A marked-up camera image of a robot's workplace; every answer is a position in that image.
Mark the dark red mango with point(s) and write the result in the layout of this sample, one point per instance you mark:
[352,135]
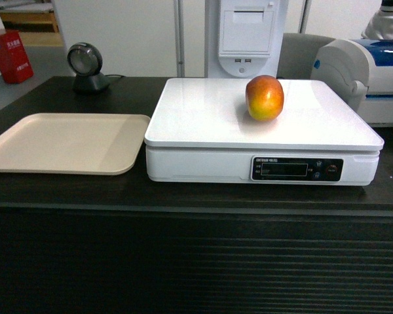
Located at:
[264,98]

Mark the white digital checkout scale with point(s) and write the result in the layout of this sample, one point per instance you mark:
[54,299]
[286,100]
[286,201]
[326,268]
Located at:
[201,132]

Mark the black checkout counter cabinet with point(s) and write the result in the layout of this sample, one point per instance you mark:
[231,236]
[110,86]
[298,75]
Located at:
[126,244]

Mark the grey chair back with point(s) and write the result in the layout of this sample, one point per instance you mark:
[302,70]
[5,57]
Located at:
[298,53]

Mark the black barcode scanner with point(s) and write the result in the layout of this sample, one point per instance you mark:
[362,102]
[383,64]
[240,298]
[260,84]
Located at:
[86,62]

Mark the beige plastic tray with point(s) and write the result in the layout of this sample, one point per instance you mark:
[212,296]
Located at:
[80,144]

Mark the white blue label printer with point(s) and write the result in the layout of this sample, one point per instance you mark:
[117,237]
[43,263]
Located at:
[360,72]

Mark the wooden shelf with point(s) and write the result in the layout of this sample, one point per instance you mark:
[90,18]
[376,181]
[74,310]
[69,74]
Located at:
[18,13]

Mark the red fire extinguisher box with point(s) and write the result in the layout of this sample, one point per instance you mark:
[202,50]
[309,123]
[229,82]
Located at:
[15,67]

